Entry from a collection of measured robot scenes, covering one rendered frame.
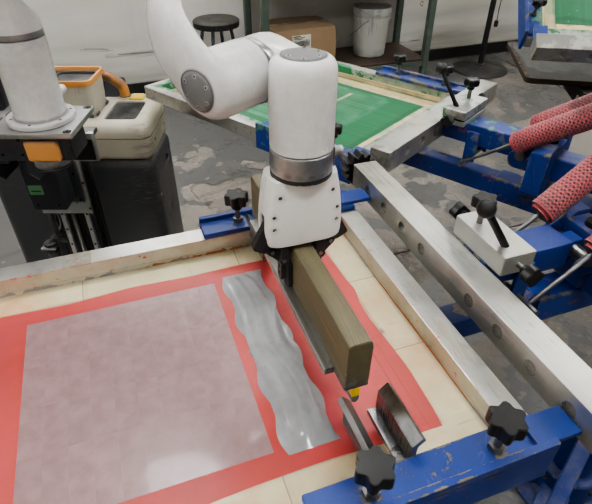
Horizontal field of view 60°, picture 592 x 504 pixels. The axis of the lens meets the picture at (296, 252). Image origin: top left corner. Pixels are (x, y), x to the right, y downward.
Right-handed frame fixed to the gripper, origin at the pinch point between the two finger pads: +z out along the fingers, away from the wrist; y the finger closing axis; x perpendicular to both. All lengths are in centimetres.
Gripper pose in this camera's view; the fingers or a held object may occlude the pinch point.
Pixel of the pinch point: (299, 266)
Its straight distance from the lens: 70.8
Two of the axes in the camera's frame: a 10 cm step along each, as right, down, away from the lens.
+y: -9.4, 2.0, -2.7
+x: 3.4, 5.8, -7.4
